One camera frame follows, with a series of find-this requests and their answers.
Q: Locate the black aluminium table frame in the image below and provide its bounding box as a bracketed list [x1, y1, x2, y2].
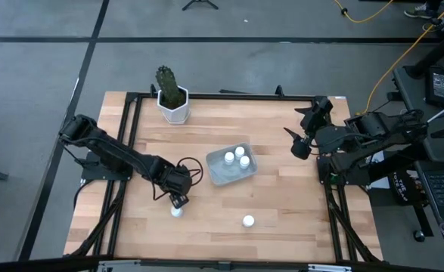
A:
[64, 85, 383, 265]

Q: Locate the black power adapter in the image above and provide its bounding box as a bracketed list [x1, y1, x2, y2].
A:
[425, 66, 444, 109]

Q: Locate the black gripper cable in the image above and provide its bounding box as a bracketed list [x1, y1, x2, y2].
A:
[151, 156, 204, 201]

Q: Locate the black tote bag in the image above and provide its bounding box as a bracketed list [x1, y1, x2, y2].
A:
[386, 169, 421, 207]

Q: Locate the black desk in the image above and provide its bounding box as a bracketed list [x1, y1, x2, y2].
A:
[391, 64, 444, 125]

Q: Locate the yellow cable with black plug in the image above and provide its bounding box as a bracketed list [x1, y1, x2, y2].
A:
[333, 0, 395, 24]

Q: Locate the person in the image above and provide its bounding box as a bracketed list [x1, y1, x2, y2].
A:
[402, 0, 444, 81]

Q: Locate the white hexagonal plant pot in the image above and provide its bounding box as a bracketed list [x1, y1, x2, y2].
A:
[156, 85, 191, 125]

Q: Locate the white plastic basket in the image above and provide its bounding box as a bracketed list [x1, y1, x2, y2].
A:
[205, 141, 259, 187]

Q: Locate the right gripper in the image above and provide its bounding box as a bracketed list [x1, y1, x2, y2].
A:
[283, 96, 334, 159]

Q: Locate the silver aluminium bar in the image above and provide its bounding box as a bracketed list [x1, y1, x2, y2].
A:
[307, 263, 353, 272]

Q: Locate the green cactus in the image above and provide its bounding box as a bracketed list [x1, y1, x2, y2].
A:
[154, 65, 187, 110]

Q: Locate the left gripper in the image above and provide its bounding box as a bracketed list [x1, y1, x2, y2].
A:
[160, 164, 193, 209]

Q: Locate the black tripod stand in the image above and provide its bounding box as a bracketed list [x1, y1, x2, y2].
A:
[182, 0, 219, 11]

